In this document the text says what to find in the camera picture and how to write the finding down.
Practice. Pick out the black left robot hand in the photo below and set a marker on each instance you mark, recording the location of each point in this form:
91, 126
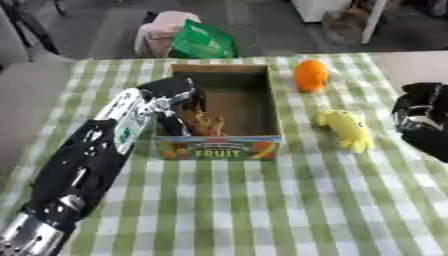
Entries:
172, 96

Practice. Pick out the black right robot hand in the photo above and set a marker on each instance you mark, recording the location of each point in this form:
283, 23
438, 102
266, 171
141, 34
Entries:
424, 116

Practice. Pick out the brown soft toy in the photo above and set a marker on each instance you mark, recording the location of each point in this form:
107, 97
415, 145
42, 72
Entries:
204, 122

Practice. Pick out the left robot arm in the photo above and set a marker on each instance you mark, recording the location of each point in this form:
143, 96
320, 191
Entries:
87, 156

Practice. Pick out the cardboard box with fruit print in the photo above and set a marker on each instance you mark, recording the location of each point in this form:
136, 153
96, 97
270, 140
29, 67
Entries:
219, 113

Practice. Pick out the green bag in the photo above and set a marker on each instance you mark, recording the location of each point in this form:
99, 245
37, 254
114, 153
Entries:
203, 41

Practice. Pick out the pink cloth-covered chair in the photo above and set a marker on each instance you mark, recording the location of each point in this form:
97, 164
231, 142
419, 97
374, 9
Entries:
158, 33

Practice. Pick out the yellow soft toy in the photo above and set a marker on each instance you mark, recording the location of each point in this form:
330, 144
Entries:
346, 129

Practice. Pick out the clear plastic bag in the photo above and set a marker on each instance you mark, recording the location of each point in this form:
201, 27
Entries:
344, 26

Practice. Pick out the white cabinet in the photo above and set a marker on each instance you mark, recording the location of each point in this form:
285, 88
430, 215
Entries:
319, 8

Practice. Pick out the black chair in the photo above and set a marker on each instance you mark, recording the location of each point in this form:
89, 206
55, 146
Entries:
28, 26

